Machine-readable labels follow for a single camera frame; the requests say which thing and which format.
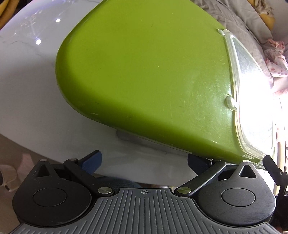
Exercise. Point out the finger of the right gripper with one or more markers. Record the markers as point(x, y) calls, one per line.
point(279, 177)

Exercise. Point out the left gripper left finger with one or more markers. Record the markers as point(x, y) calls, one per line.
point(82, 171)

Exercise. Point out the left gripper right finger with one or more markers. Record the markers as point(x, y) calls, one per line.
point(206, 172)

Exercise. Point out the green plastic box lid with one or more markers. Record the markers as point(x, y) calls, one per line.
point(168, 72)

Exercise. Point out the pink floral cloth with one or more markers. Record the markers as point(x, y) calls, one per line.
point(277, 65)

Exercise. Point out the beige covered sofa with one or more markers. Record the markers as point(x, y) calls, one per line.
point(242, 20)

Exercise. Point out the yellow leather chair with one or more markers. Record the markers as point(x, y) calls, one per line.
point(9, 8)

